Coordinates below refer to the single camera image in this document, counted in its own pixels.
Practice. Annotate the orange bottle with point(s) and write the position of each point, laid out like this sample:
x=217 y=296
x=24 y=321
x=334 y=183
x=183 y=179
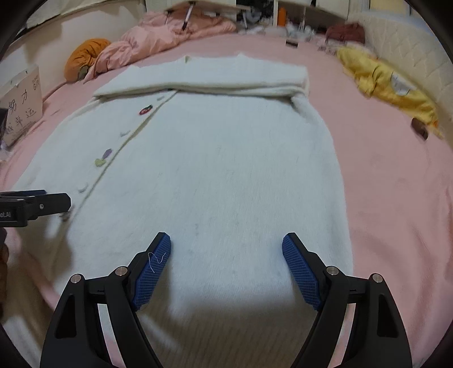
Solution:
x=281 y=17

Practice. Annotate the orange pillow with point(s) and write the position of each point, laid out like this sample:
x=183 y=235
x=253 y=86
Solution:
x=83 y=56

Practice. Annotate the white knit cardigan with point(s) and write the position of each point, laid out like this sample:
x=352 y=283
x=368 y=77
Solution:
x=230 y=159

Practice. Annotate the cardboard box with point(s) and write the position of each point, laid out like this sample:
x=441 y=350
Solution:
x=23 y=102

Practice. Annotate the yellow blanket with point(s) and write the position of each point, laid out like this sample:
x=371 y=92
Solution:
x=382 y=81

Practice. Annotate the small black object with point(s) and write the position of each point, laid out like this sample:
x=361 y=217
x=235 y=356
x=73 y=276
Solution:
x=292 y=44

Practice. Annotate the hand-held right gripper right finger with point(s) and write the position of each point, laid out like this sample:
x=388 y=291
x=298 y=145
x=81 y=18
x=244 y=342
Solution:
x=302 y=272

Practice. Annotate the light pink garment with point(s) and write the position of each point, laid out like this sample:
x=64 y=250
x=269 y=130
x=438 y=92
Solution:
x=327 y=46

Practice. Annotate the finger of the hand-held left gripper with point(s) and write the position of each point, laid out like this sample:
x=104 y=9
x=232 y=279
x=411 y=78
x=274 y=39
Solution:
x=32 y=192
x=53 y=204

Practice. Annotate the maroon cloth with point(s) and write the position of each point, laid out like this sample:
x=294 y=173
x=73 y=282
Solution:
x=345 y=32

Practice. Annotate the cream quilted headboard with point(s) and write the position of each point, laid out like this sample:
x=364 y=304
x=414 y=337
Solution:
x=407 y=39

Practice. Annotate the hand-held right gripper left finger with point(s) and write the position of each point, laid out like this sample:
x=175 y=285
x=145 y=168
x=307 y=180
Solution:
x=152 y=272

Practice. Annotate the pink duvet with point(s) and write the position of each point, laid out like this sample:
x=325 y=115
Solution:
x=148 y=39

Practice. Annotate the small brown object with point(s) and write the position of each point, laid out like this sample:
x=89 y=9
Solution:
x=419 y=128

